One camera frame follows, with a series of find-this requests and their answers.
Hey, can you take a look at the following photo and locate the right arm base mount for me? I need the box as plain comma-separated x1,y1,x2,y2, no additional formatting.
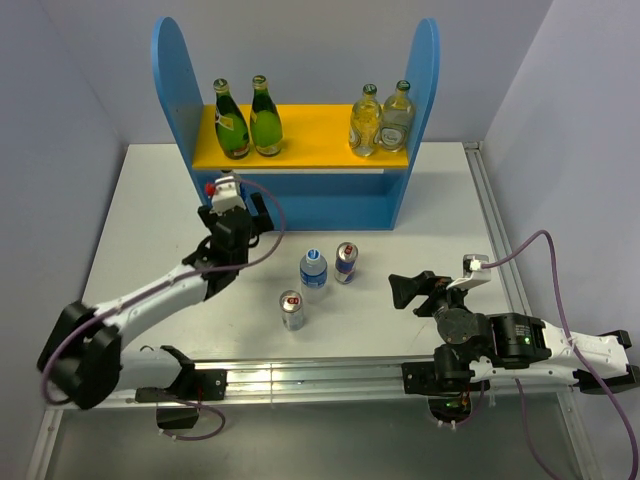
401,360,490,431

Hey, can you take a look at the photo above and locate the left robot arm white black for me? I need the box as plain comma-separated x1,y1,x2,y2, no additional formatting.
37,178,286,410

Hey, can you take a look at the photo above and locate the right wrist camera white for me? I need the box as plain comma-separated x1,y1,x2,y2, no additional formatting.
446,254,491,291

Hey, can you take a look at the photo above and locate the water bottle blue label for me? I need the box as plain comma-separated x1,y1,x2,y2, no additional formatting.
221,170,247,202
299,248,328,303

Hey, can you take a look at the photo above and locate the green glass bottle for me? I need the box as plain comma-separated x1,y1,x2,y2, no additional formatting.
250,75,283,157
213,78,250,160

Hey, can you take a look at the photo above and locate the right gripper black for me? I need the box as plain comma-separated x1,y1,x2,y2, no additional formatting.
387,269,474,316

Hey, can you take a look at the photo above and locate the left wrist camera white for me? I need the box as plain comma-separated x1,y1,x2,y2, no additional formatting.
204,175,246,215

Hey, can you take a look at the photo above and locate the silver can front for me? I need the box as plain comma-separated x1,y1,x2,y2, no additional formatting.
279,290,305,331

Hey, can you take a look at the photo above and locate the blue and yellow wooden shelf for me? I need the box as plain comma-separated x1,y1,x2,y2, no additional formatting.
151,17,440,231

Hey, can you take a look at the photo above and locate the yellow drink glass bottle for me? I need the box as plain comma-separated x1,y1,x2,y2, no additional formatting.
349,83,382,157

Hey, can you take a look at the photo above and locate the green glass bottle front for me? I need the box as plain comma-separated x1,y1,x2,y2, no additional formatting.
250,75,283,157

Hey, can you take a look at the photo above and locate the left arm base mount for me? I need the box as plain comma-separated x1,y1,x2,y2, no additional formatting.
134,369,227,431

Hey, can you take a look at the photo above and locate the red bull can back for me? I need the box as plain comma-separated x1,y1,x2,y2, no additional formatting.
334,242,359,284

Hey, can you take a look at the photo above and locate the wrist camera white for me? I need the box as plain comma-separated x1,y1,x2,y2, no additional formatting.
204,175,246,215
446,254,491,291

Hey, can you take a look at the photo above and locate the aluminium rail frame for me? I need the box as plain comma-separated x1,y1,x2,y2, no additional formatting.
34,143,602,479

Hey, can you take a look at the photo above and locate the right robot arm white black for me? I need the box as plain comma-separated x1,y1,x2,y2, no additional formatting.
388,268,639,396

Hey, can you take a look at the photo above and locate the clear drink glass bottle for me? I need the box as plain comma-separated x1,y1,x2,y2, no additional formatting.
379,80,415,152

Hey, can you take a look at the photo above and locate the green glass bottle back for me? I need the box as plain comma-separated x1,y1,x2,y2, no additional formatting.
213,78,250,160

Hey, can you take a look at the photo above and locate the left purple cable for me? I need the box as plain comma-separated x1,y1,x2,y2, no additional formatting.
39,178,288,404

